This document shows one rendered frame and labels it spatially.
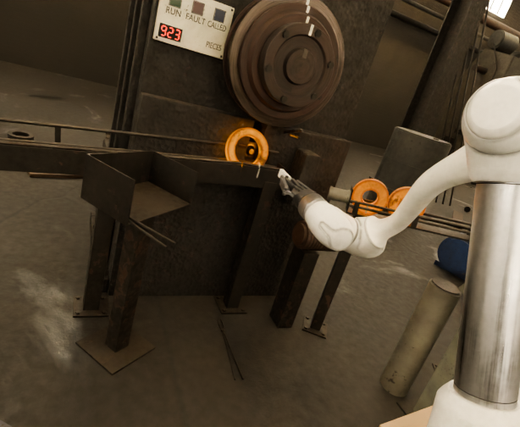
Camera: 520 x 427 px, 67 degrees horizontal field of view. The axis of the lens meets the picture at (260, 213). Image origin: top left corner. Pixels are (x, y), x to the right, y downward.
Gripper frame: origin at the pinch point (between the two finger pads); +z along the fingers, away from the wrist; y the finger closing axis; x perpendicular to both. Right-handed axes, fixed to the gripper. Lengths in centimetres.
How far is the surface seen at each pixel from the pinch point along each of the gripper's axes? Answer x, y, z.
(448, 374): -45, 63, -56
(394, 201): -2, 53, -3
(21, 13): -56, -147, 628
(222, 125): 5.1, -16.5, 30.6
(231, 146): -0.4, -12.8, 24.4
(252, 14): 46, -19, 24
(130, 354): -73, -43, -13
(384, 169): -45, 221, 180
